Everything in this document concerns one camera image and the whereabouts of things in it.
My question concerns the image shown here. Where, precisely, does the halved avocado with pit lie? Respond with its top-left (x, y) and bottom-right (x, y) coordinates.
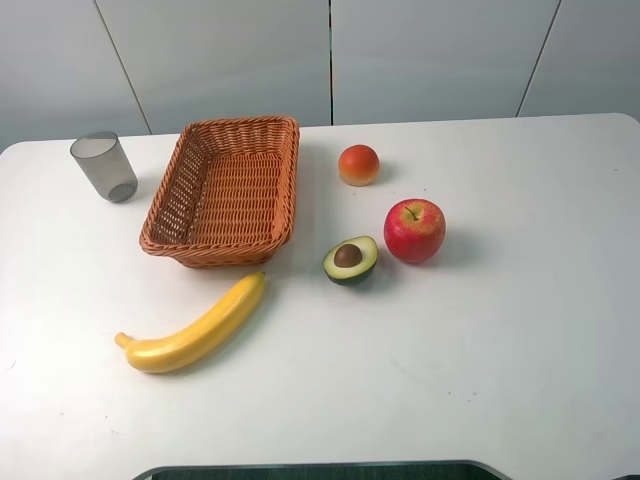
top-left (323, 236), bottom-right (378, 286)

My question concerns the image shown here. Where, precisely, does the brown wicker basket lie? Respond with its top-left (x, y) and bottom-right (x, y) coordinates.
top-left (139, 116), bottom-right (300, 269)

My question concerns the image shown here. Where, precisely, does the orange round bun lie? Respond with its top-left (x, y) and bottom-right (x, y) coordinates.
top-left (338, 144), bottom-right (380, 187)

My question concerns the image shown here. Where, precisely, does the red apple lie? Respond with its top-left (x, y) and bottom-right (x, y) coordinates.
top-left (383, 198), bottom-right (446, 264)

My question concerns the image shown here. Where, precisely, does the yellow banana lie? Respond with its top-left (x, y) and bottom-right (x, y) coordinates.
top-left (114, 272), bottom-right (266, 374)

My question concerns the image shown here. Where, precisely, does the grey translucent plastic cup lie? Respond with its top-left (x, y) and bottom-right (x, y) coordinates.
top-left (70, 131), bottom-right (138, 203)

